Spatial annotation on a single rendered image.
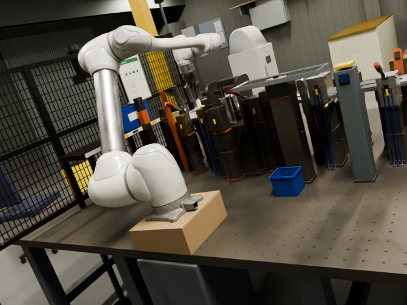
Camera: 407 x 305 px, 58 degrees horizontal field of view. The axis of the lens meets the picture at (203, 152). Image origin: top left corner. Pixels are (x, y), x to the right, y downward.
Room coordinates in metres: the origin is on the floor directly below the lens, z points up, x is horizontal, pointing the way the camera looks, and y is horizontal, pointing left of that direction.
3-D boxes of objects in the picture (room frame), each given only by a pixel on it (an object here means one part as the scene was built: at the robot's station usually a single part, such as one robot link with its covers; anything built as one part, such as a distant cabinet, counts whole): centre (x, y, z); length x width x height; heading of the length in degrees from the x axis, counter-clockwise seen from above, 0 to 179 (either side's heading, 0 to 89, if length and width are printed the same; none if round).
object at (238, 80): (1.80, -0.21, 0.95); 0.18 x 0.13 x 0.49; 51
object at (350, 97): (1.32, -0.58, 0.92); 0.08 x 0.08 x 0.44; 51
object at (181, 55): (2.19, -0.07, 1.39); 0.13 x 0.11 x 0.16; 68
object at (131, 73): (2.62, 0.31, 1.30); 0.23 x 0.02 x 0.31; 141
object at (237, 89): (1.49, -0.38, 1.16); 0.37 x 0.14 x 0.02; 51
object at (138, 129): (2.31, 0.41, 1.02); 0.90 x 0.22 x 0.03; 141
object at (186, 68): (2.19, -0.05, 1.28); 0.09 x 0.09 x 0.06
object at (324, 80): (1.55, -0.56, 0.90); 0.13 x 0.08 x 0.41; 141
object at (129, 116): (2.32, 0.40, 1.10); 0.30 x 0.17 x 0.13; 142
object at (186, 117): (2.05, 0.06, 0.87); 0.10 x 0.07 x 0.35; 141
